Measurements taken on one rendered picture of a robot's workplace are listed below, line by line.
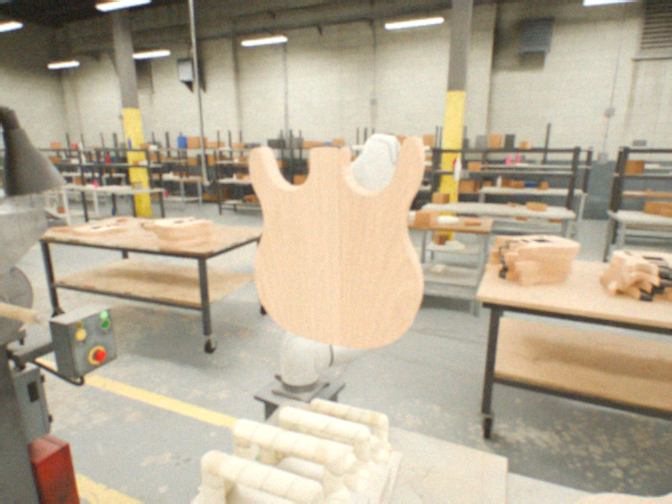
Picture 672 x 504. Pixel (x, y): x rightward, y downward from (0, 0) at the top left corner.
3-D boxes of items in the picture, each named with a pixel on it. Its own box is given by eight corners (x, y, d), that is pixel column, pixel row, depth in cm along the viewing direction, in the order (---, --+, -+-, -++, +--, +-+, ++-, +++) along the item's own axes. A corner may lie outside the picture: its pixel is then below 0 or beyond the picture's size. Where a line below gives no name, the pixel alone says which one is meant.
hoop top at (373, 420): (307, 413, 103) (307, 401, 102) (313, 406, 106) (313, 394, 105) (386, 432, 96) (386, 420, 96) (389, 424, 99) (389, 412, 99)
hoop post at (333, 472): (320, 508, 66) (319, 458, 64) (327, 493, 69) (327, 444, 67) (339, 514, 65) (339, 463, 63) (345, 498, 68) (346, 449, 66)
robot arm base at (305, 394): (289, 369, 185) (288, 358, 184) (331, 383, 174) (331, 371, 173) (262, 389, 170) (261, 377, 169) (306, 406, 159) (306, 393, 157)
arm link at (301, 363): (275, 371, 173) (273, 322, 167) (314, 361, 181) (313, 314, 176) (290, 391, 159) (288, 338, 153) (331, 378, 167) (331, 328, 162)
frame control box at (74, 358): (17, 388, 142) (3, 318, 136) (76, 360, 161) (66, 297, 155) (64, 405, 133) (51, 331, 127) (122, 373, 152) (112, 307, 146)
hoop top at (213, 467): (197, 475, 63) (195, 457, 62) (210, 460, 66) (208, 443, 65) (317, 515, 56) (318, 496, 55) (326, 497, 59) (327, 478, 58)
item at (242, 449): (231, 479, 72) (228, 432, 70) (241, 466, 75) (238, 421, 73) (247, 484, 71) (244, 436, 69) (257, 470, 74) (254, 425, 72)
